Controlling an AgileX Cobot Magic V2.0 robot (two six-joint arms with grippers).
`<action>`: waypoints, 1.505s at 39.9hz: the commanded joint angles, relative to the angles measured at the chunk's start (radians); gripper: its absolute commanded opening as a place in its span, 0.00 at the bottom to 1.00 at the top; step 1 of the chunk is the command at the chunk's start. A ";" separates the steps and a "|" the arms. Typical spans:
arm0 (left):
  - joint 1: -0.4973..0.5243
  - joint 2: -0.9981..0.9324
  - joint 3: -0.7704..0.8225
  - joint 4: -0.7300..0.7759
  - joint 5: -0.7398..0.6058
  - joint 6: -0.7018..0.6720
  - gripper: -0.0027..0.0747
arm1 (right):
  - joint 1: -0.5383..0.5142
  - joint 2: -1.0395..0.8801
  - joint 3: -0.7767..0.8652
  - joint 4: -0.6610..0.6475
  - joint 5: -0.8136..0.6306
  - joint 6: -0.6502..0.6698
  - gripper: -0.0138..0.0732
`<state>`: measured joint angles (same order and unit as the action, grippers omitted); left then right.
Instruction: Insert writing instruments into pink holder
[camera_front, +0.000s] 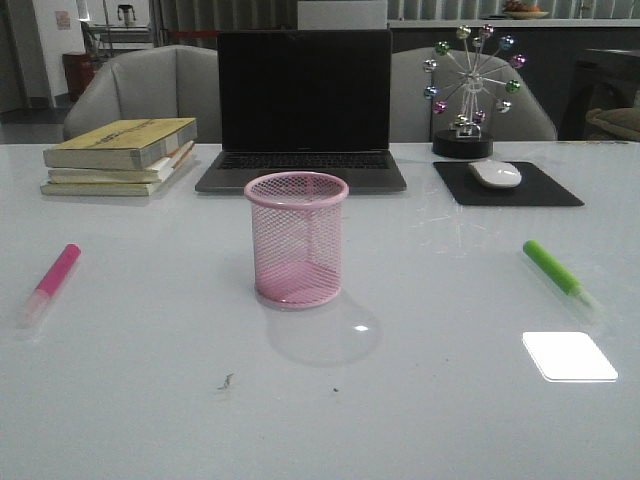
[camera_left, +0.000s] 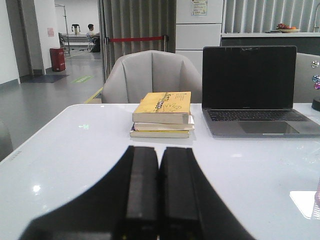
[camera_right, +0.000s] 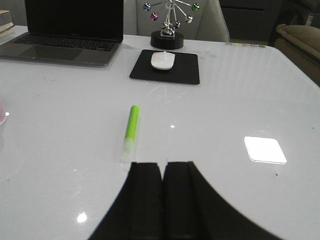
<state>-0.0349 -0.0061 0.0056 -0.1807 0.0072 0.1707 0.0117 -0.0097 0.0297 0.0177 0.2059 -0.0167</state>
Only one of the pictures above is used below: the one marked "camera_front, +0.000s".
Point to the top yellow book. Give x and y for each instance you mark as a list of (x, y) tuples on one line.
[(123, 145)]

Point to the green highlighter pen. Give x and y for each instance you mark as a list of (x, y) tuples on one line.
[(558, 274)]

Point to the middle cream book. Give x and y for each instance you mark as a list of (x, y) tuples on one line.
[(158, 172)]

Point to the white computer mouse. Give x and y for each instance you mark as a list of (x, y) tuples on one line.
[(495, 174)]

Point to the right grey armchair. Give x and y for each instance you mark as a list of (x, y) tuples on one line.
[(511, 117)]

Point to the ferris wheel desk ornament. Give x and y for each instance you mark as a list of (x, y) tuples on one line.
[(464, 138)]

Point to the bottom yellow book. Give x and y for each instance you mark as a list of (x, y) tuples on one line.
[(106, 189)]

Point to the fruit bowl on counter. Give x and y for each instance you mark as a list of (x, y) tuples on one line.
[(520, 10)]

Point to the grey open laptop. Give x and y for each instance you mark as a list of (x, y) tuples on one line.
[(305, 100)]

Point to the grey armchair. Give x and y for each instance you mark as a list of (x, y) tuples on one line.
[(511, 117), (164, 82)]

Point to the olive cushion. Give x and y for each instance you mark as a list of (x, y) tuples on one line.
[(613, 124)]

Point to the pink mesh pen holder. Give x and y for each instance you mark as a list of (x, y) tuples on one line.
[(297, 237)]

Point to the left grey armchair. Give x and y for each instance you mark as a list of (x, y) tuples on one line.
[(164, 82)]

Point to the red trash bin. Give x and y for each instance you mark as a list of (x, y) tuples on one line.
[(79, 72)]

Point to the pink highlighter pen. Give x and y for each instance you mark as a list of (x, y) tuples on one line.
[(40, 298)]

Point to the yellow book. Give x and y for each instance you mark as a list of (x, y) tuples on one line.
[(123, 145), (106, 189)]

